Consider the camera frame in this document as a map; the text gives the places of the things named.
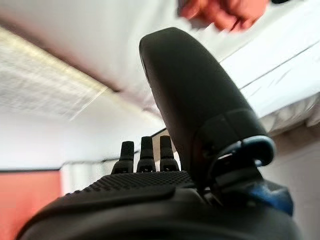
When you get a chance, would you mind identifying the white duvet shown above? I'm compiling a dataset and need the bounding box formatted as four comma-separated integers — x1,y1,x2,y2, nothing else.
259,93,320,138

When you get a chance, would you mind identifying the bed with beige cover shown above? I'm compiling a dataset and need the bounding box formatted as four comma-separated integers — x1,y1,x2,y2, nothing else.
0,0,320,138

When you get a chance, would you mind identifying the red garment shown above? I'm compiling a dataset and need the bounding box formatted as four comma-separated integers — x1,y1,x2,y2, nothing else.
178,0,270,33

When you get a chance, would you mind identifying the grey striped rug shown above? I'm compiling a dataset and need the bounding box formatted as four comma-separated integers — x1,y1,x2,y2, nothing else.
0,26,121,124

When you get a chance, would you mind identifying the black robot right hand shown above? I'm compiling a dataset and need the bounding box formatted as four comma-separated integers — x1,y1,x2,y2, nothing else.
16,26,303,240

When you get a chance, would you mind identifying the white curtain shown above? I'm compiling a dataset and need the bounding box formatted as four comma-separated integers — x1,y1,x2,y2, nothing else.
60,161,119,199

